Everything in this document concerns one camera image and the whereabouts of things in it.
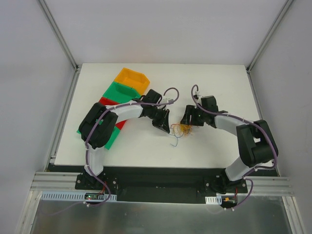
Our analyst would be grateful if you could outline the yellow orange wires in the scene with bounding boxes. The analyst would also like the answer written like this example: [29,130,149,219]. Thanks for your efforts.
[170,123,195,137]

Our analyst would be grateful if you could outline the blue thin wire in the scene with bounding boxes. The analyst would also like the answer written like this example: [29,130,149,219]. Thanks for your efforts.
[170,134,182,148]

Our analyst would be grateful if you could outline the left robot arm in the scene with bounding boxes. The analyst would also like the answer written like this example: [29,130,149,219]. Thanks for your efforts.
[78,89,173,190]

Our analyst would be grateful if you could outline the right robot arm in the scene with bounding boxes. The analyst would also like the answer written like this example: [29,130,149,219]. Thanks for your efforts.
[180,95,278,194]

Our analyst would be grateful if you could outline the orange plastic bin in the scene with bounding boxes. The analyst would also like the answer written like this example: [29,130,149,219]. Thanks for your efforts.
[114,68,150,95]

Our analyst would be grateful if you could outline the upper green plastic bin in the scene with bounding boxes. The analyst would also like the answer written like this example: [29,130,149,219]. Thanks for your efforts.
[103,81,141,103]

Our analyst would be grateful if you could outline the green plastic bin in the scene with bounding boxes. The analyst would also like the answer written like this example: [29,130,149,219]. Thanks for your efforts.
[88,126,120,150]
[103,81,141,103]

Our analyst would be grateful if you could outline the lower green plastic bin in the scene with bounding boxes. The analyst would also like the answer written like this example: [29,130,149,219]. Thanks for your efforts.
[88,126,120,150]

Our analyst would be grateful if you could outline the red plastic bin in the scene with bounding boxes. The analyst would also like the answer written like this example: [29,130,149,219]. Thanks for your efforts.
[99,97,126,130]

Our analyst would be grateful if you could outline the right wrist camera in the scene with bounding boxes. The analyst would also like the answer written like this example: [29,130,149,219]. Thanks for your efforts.
[193,91,202,100]

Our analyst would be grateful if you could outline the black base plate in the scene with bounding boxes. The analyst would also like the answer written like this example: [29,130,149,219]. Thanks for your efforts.
[47,164,280,204]

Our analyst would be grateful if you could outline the right aluminium frame post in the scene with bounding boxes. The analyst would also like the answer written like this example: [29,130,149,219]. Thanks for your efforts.
[246,0,296,74]

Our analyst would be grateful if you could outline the aluminium frame post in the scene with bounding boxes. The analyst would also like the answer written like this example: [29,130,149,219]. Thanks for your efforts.
[246,0,296,74]
[37,0,79,72]

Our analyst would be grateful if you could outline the right white cable duct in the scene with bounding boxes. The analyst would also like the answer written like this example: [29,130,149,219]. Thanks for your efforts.
[205,195,222,205]

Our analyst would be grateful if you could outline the white cable duct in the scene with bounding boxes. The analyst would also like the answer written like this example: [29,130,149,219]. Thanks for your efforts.
[205,195,222,205]
[41,192,117,202]

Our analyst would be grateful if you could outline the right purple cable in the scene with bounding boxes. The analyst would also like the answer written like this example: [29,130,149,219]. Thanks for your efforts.
[191,84,279,212]

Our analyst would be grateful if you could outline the aluminium rail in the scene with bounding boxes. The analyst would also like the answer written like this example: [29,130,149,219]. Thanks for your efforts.
[247,176,294,196]

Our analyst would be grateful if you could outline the left white cable duct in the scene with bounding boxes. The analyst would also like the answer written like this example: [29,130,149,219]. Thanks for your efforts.
[41,192,117,202]

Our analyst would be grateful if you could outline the left aluminium frame post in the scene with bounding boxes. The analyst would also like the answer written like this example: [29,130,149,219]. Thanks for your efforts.
[37,0,79,72]

